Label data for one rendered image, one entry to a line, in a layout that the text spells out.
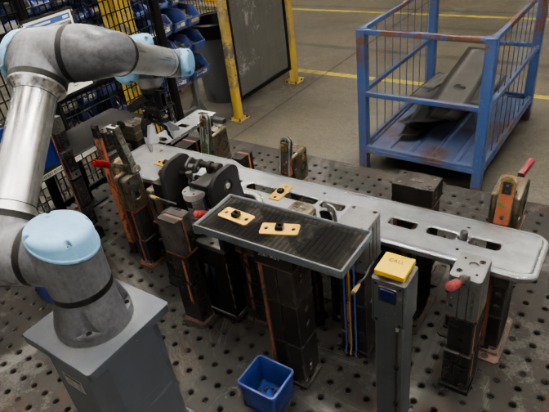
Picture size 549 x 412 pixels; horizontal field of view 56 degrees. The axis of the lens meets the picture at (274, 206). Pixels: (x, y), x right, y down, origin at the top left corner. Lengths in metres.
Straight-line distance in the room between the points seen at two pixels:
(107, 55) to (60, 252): 0.42
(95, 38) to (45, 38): 0.10
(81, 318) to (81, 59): 0.50
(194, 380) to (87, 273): 0.58
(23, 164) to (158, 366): 0.49
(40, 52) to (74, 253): 0.43
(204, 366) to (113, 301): 0.51
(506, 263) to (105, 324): 0.87
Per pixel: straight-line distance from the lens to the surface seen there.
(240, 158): 1.78
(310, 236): 1.08
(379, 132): 3.71
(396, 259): 1.02
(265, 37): 4.80
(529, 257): 1.32
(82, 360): 1.05
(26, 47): 1.19
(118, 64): 1.17
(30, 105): 1.14
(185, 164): 1.40
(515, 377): 1.46
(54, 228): 0.98
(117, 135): 1.63
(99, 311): 1.03
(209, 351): 1.52
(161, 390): 1.21
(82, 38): 1.15
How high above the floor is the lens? 1.81
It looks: 33 degrees down
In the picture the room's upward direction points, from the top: 8 degrees counter-clockwise
